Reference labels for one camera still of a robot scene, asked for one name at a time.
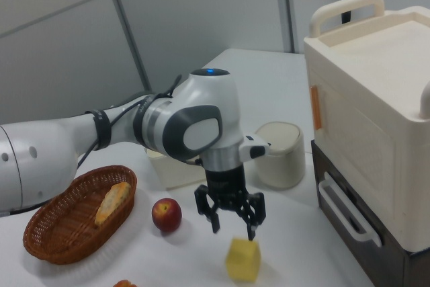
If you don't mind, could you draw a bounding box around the white drawer handle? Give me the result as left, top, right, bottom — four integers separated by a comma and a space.
317, 170, 383, 248

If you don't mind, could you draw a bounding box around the yellow foam cube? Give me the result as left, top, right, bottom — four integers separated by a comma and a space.
224, 237, 262, 283

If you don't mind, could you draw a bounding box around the cream plastic cabinet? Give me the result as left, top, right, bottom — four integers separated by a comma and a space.
303, 0, 430, 253

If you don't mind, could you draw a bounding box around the white lidded trash can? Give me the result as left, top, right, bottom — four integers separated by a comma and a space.
252, 121, 306, 190

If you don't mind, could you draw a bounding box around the long crusty bread roll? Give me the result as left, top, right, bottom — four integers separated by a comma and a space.
94, 181, 132, 228

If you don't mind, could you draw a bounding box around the brown wicker basket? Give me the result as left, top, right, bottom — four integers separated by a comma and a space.
22, 165, 138, 265

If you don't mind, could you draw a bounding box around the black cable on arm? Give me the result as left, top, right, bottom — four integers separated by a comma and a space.
76, 74, 184, 170

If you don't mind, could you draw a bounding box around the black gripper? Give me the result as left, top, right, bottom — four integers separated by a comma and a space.
193, 162, 267, 243

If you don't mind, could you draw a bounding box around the dark brown drawer unit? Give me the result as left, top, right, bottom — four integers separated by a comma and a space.
310, 140, 430, 287

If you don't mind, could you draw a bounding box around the clear holder with orange strip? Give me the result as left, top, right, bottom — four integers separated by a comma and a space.
308, 77, 329, 133

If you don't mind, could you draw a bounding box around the red apple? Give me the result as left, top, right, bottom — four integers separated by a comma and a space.
151, 198, 183, 233

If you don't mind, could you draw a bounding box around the cream plastic box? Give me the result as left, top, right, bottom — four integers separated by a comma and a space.
145, 147, 210, 191

